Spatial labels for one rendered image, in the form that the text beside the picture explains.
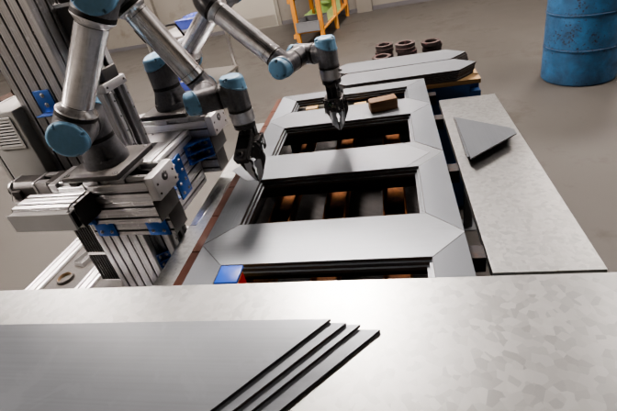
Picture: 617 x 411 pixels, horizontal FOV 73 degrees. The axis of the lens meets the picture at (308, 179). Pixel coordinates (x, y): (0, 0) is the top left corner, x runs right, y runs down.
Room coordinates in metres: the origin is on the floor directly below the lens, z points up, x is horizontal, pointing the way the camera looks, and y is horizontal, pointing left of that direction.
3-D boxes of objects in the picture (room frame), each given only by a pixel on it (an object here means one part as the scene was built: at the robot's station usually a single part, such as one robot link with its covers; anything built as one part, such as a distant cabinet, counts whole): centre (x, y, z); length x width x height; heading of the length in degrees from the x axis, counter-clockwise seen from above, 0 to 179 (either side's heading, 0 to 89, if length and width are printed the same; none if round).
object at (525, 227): (1.30, -0.69, 0.74); 1.20 x 0.26 x 0.03; 165
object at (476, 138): (1.45, -0.73, 0.77); 0.45 x 0.20 x 0.04; 165
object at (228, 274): (0.81, 0.25, 0.88); 0.06 x 0.06 x 0.02; 75
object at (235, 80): (1.26, 0.16, 1.20); 0.09 x 0.08 x 0.11; 94
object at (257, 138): (1.27, 0.16, 1.04); 0.09 x 0.08 x 0.12; 165
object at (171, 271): (1.67, 0.32, 0.67); 1.30 x 0.20 x 0.03; 165
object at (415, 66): (2.27, -0.63, 0.82); 0.80 x 0.40 x 0.06; 75
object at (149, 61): (1.84, 0.51, 1.20); 0.13 x 0.12 x 0.14; 144
